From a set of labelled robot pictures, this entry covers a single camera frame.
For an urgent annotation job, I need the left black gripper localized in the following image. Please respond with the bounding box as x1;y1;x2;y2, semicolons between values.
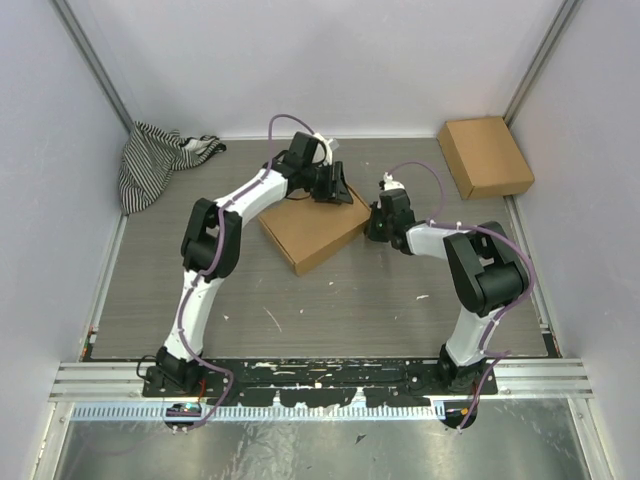
304;163;356;208

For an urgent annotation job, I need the brown cardboard box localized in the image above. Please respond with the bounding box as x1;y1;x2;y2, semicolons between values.
437;116;535;200
258;188;370;277

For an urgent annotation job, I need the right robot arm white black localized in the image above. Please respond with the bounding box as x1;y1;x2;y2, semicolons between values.
365;187;530;395

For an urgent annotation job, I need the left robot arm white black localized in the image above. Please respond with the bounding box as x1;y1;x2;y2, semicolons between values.
146;132;353;397

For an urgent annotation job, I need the folded brown cardboard box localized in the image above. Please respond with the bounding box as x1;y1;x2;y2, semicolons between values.
437;116;535;200

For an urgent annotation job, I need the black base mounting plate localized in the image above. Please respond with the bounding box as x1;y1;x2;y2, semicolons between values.
138;357;498;408

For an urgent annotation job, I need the striped black white cloth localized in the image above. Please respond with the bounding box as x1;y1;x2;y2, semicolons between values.
118;122;227;215

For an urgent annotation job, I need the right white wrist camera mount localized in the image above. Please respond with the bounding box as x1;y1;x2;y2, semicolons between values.
379;172;405;191

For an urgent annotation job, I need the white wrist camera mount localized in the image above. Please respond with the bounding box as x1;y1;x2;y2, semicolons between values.
312;133;339;165
379;172;405;191

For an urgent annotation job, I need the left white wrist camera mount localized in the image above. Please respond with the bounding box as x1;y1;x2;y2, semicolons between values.
312;133;339;165

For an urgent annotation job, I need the right aluminium frame post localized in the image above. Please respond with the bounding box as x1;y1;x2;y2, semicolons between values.
503;0;584;128

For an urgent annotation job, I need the aluminium frame post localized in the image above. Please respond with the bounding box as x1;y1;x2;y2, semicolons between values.
503;0;584;128
50;0;134;132

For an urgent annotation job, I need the left aluminium frame post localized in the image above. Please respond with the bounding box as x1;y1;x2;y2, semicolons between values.
50;0;134;132

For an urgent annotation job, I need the white slotted cable duct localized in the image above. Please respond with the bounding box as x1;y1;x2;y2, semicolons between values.
71;400;445;422

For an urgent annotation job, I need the aluminium rail front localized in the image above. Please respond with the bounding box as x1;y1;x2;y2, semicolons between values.
49;358;593;401

